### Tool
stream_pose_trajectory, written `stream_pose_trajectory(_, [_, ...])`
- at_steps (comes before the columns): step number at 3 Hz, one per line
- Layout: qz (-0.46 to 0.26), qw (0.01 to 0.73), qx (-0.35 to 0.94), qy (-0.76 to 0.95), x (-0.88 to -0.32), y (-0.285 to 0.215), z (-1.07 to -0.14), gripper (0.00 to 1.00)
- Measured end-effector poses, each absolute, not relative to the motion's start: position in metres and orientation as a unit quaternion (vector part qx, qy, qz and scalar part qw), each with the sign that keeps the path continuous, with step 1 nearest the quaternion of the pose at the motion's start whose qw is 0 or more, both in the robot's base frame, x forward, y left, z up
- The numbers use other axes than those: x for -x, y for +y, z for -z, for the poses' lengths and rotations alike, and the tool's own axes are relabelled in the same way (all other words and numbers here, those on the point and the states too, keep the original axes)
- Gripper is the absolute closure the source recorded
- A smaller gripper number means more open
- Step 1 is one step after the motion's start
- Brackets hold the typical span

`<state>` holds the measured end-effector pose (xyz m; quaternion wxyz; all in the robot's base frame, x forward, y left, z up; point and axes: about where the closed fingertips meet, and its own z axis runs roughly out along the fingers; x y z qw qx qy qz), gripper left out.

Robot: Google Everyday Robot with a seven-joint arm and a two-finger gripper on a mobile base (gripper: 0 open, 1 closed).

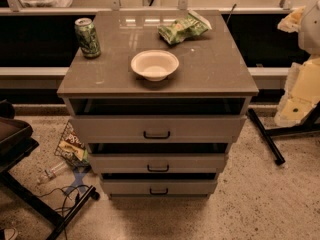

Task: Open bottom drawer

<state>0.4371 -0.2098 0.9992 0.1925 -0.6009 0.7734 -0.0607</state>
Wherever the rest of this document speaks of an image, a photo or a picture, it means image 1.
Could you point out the grey drawer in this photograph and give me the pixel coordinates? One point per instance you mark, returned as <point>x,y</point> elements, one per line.
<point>157,163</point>
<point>157,129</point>
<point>158,187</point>

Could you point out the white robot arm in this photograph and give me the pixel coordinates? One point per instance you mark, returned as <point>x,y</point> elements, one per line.
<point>302,86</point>

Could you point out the grey drawer cabinet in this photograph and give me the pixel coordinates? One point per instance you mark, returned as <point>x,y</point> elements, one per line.
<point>211,80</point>

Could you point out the white paper bowl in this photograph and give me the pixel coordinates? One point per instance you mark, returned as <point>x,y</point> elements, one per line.
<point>154,65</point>

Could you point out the green chip bag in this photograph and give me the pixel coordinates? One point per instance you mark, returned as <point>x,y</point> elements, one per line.
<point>184,28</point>

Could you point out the red chip bag on floor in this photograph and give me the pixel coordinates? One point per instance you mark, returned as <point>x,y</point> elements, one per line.
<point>71,149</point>

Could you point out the green soda can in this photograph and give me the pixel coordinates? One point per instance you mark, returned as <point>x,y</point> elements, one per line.
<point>87,37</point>

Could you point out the clear plastic bottle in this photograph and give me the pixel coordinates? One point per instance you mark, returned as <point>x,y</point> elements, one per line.
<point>51,173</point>

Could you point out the metal railing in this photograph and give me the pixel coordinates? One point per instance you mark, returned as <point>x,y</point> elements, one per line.
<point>115,0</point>

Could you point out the black cart frame left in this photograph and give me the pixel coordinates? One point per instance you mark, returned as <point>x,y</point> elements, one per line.
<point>16,143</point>

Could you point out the black stand frame right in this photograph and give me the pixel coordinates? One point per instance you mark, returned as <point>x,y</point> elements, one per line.
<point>310,125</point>

